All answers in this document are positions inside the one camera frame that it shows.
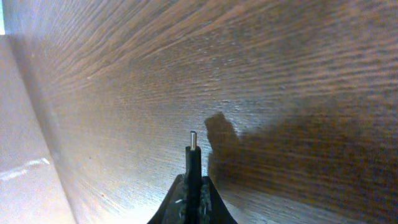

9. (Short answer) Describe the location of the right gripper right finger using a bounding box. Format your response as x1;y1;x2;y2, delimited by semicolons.
198;176;237;224

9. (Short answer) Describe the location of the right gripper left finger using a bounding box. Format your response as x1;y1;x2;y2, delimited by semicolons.
147;174;187;224

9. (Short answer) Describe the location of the black USB charging cable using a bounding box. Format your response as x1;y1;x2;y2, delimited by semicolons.
184;130;203;224

